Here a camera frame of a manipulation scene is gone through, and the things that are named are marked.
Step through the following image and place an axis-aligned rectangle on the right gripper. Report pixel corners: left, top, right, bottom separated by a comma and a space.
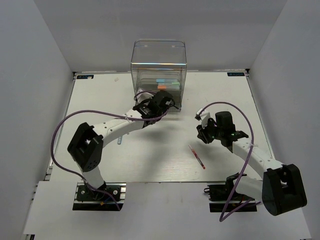
197, 117, 224, 144

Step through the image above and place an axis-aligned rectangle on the orange cap highlighter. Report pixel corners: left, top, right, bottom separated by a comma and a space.
157, 84, 181, 91

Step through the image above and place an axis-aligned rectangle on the red gel pen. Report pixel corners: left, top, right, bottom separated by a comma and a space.
188, 144, 206, 170

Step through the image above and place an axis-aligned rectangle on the blue cap highlighter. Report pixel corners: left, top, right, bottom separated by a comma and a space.
156, 78, 176, 84

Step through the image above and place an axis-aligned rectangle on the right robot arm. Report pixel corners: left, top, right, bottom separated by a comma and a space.
195, 109, 307, 216

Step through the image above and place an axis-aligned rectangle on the blue pen under arm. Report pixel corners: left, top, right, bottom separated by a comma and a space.
117, 136, 123, 145

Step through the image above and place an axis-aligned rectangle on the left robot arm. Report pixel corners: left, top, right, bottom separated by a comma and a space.
67, 90, 175, 200

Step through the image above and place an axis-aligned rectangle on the clear plastic drawer organizer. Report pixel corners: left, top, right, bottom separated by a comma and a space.
130, 39, 187, 113

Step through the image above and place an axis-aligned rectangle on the right table label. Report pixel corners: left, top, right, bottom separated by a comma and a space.
227, 72, 245, 77

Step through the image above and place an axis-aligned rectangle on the table label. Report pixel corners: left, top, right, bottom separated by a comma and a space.
76, 74, 94, 80
227, 72, 245, 77

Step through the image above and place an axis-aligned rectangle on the left table label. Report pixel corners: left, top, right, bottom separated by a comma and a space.
76, 74, 94, 80

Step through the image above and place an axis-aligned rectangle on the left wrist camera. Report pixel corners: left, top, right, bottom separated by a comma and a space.
135, 88, 156, 103

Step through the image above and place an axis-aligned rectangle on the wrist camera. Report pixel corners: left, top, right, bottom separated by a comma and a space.
195, 108, 211, 128
135, 88, 156, 103

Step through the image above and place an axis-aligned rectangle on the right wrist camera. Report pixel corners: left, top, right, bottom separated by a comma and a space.
195, 108, 211, 128

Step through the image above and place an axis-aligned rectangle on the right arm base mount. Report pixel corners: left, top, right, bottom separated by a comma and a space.
203, 182, 257, 213

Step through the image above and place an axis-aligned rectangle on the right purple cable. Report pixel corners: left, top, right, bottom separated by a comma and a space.
194, 101, 262, 223

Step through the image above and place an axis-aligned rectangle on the purple cable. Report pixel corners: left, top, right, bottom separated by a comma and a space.
194, 101, 262, 223
51, 90, 176, 210

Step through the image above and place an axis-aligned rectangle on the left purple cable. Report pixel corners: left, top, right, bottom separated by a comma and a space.
51, 90, 176, 210

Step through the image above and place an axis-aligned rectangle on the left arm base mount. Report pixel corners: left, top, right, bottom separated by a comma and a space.
72, 182, 127, 212

